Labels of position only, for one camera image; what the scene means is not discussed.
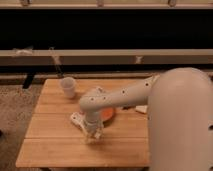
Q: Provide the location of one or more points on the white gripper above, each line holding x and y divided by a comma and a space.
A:
93, 123

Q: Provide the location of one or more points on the white plastic bottle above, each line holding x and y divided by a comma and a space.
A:
78, 120

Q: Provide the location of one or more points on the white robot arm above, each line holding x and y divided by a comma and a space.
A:
180, 117

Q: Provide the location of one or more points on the orange bowl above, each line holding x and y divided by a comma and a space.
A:
107, 114

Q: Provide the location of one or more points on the wooden table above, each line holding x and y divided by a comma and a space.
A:
52, 141

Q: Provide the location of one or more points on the white plastic cup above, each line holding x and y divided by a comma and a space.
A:
68, 85

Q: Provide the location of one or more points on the black post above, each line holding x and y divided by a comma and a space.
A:
28, 80

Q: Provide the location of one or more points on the grey rail beam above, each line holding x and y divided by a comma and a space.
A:
105, 57

